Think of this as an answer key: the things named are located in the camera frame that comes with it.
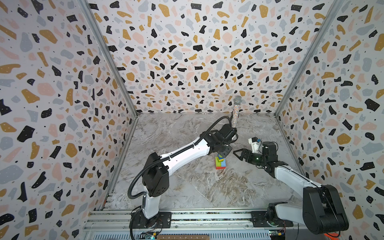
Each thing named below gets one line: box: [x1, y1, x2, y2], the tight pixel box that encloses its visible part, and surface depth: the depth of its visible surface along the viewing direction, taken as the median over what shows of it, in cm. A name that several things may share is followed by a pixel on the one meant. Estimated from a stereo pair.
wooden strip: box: [156, 234, 211, 240], surface depth 69 cm
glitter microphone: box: [231, 95, 243, 128], surface depth 92 cm
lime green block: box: [215, 156, 222, 167], surface depth 92 cm
